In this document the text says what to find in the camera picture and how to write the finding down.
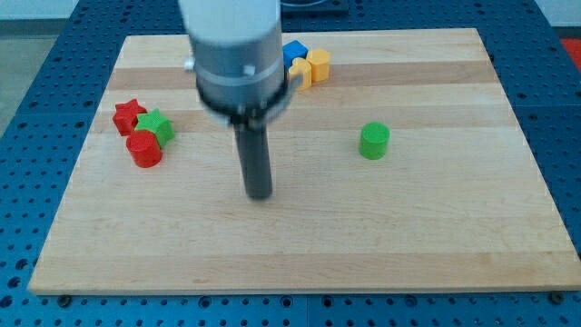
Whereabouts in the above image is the green star block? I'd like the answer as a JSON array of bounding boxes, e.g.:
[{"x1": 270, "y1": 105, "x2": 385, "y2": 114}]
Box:
[{"x1": 135, "y1": 108, "x2": 175, "y2": 148}]

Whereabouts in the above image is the yellow heart block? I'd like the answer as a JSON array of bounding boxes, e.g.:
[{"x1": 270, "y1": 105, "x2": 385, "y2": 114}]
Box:
[{"x1": 288, "y1": 57, "x2": 312, "y2": 91}]

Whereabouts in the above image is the blue cube block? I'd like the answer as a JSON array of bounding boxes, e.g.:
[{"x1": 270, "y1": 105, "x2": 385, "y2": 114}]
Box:
[{"x1": 282, "y1": 40, "x2": 308, "y2": 69}]

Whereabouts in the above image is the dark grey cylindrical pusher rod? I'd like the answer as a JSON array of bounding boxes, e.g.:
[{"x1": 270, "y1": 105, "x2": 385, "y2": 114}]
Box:
[{"x1": 234, "y1": 124, "x2": 272, "y2": 200}]

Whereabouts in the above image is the wooden board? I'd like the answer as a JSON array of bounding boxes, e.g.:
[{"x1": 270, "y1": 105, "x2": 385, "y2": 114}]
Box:
[{"x1": 28, "y1": 28, "x2": 580, "y2": 295}]

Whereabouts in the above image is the red star block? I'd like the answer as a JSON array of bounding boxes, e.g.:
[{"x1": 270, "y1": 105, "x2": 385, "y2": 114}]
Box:
[{"x1": 113, "y1": 99, "x2": 147, "y2": 136}]

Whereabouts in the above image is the red cylinder block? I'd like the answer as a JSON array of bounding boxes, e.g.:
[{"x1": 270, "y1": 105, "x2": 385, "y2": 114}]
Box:
[{"x1": 126, "y1": 130, "x2": 162, "y2": 168}]

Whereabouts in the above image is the green cylinder block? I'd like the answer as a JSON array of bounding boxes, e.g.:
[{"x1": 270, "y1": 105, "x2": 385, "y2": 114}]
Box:
[{"x1": 359, "y1": 122, "x2": 390, "y2": 160}]

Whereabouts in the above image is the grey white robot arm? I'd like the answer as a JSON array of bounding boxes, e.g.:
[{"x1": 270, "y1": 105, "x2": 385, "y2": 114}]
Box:
[{"x1": 179, "y1": 0, "x2": 302, "y2": 200}]

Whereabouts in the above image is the yellow hexagon block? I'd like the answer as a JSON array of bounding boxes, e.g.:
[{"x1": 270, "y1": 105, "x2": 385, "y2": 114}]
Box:
[{"x1": 306, "y1": 48, "x2": 331, "y2": 82}]

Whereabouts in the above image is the red object at right edge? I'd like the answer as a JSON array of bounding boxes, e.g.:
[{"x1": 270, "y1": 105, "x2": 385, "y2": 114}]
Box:
[{"x1": 560, "y1": 38, "x2": 581, "y2": 70}]

